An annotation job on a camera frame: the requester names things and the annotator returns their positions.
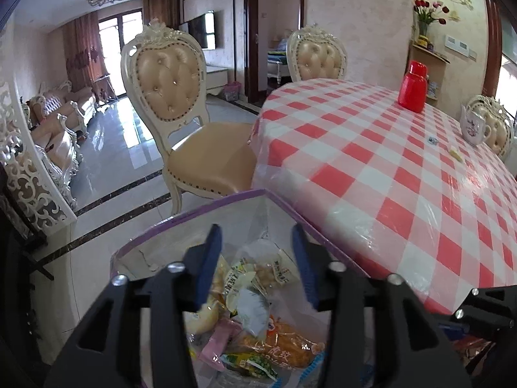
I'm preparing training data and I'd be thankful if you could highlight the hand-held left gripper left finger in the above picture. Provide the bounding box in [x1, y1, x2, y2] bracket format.
[44, 224, 224, 388]

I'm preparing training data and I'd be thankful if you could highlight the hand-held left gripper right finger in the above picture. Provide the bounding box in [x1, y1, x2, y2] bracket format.
[291, 223, 471, 388]

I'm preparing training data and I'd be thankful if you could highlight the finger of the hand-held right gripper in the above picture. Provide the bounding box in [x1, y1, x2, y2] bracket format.
[448, 285, 517, 331]

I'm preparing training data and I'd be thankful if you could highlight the cream packet green print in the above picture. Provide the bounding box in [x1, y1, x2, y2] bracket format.
[224, 267, 255, 294]

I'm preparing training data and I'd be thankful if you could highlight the white silver snack packet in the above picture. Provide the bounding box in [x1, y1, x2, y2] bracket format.
[233, 289, 272, 326]

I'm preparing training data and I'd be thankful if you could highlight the bread packet orange label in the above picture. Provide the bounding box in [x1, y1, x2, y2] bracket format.
[236, 314, 327, 369]

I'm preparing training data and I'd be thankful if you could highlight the purple pink snack packet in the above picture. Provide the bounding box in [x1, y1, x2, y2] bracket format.
[199, 318, 243, 372]

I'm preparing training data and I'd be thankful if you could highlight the yellow green snack packet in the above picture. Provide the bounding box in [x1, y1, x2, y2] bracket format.
[219, 352, 280, 381]

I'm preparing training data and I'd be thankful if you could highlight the cream tufted dining chair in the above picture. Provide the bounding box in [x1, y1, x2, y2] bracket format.
[466, 94, 514, 160]
[120, 18, 259, 216]
[286, 24, 348, 84]

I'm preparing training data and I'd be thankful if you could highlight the white floral teapot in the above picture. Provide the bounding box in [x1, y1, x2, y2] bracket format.
[460, 103, 492, 146]

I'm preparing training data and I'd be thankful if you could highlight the white television stand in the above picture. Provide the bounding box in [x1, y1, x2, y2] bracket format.
[204, 66, 232, 95]

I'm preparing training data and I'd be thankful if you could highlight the dark furniture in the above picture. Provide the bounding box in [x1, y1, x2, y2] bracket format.
[0, 194, 55, 332]

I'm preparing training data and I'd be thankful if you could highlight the white carved screen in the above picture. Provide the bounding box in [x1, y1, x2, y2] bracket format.
[0, 81, 78, 233]

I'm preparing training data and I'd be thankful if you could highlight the bed with blue bedding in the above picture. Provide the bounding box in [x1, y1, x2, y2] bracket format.
[267, 48, 292, 82]

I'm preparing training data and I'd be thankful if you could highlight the red thermos jug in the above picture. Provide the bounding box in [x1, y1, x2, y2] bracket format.
[398, 60, 429, 113]

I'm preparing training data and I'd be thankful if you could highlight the ornate cream sofa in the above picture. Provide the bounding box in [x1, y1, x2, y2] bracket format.
[24, 80, 98, 138]

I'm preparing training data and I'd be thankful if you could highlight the balcony window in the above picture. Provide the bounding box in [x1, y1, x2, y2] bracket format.
[98, 10, 145, 90]

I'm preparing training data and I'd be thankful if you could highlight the wooden corner shelf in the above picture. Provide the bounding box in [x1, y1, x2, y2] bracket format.
[410, 42, 451, 102]

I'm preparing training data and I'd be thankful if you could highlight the brown curtain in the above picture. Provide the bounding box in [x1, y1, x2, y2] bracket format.
[60, 12, 109, 98]
[142, 0, 181, 35]

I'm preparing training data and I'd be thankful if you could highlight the vase of red flowers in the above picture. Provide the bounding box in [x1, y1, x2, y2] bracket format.
[405, 0, 450, 37]

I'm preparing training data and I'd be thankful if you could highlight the wood framed glass partition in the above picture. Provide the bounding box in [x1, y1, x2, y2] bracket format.
[482, 0, 517, 102]

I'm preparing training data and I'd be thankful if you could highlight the wall television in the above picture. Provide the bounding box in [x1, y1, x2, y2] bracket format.
[187, 10, 217, 50]

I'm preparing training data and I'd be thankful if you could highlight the white wall switch panel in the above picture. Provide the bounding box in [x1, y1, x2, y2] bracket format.
[443, 34, 478, 59]

